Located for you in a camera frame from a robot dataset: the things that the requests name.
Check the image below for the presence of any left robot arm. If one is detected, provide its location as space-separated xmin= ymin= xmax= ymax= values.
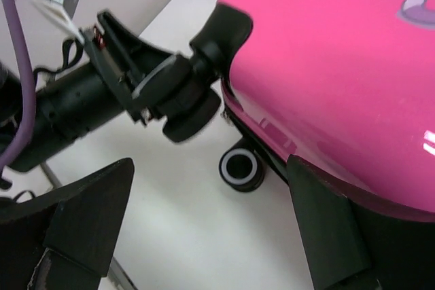
xmin=1 ymin=10 xmax=189 ymax=173

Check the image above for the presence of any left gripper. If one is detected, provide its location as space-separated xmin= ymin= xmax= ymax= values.
xmin=83 ymin=10 xmax=184 ymax=126

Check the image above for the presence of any pink hard-shell suitcase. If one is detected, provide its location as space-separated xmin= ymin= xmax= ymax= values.
xmin=132 ymin=0 xmax=435 ymax=223

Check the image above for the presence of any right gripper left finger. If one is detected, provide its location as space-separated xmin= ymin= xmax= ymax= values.
xmin=1 ymin=158 xmax=135 ymax=289

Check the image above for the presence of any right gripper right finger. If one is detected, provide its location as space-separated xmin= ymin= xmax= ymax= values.
xmin=286 ymin=156 xmax=434 ymax=289

